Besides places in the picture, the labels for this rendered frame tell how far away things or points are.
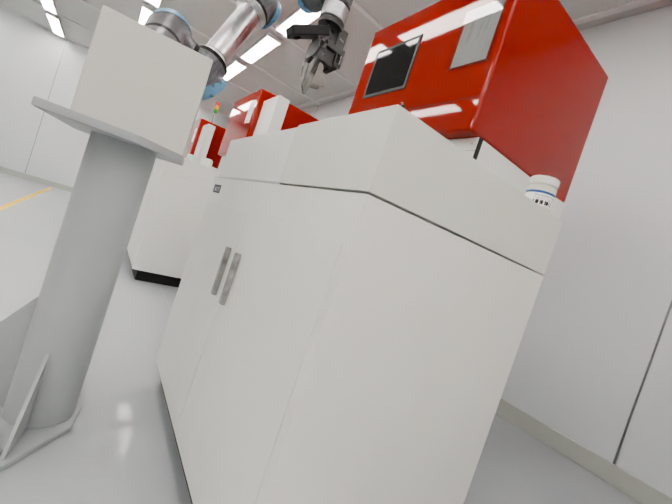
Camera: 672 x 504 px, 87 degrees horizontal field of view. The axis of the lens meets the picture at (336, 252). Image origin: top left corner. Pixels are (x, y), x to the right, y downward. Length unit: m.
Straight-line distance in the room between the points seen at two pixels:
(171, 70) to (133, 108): 0.14
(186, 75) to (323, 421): 0.92
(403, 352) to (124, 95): 0.92
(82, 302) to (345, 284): 0.77
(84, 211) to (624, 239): 2.57
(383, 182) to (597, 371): 2.13
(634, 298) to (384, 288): 2.04
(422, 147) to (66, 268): 0.91
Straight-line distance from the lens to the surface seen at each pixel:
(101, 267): 1.12
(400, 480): 0.91
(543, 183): 1.06
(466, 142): 1.36
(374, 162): 0.59
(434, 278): 0.71
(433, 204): 0.67
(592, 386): 2.56
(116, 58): 1.15
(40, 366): 1.20
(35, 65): 9.12
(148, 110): 1.11
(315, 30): 1.12
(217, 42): 1.41
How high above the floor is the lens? 0.73
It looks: 1 degrees down
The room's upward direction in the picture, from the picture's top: 19 degrees clockwise
